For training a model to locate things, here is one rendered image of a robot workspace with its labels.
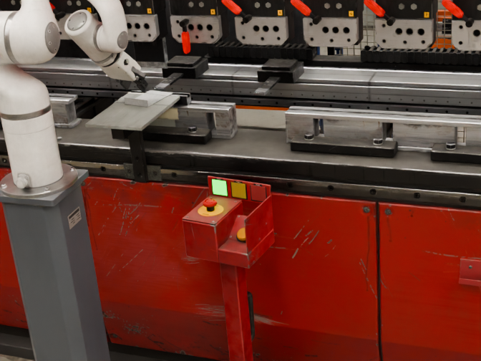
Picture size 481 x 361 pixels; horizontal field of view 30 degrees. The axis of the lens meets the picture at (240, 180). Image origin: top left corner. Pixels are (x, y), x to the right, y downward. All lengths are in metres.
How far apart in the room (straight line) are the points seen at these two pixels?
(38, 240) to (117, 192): 0.63
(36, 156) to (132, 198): 0.68
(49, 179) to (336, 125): 0.85
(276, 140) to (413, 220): 0.48
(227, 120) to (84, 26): 0.54
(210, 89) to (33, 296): 1.00
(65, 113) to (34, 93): 0.82
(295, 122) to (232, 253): 0.44
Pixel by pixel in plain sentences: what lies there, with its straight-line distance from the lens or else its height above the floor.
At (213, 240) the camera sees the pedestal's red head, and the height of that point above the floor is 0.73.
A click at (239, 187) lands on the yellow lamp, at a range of 2.51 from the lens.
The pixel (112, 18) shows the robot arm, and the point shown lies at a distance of 2.40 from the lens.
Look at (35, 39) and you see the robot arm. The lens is 2.06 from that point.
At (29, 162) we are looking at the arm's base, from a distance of 2.18.
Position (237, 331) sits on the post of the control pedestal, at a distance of 2.64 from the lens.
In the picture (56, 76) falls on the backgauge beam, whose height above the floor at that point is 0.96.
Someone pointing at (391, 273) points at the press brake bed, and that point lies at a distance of 2.60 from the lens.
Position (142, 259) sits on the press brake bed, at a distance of 2.89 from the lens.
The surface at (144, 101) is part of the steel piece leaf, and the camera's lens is 2.66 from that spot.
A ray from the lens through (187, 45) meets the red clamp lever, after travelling 2.60.
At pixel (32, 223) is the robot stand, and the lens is 2.22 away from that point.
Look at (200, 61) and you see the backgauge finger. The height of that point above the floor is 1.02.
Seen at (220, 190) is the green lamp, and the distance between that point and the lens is 2.55.
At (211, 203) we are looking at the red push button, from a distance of 2.46.
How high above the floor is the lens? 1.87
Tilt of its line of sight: 24 degrees down
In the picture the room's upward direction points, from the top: 5 degrees counter-clockwise
